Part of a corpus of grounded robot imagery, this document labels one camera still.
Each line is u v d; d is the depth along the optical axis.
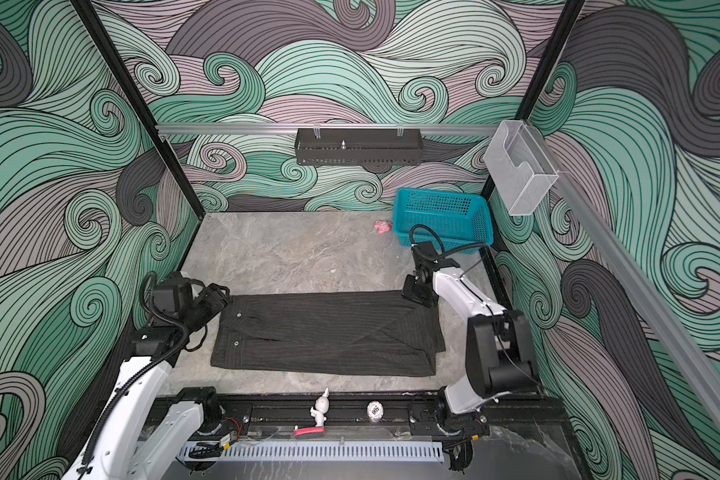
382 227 1.13
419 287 0.63
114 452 0.40
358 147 0.95
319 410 0.72
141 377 0.47
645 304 0.52
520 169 0.78
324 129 0.95
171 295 0.55
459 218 1.18
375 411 0.70
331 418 0.74
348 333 0.84
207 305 0.67
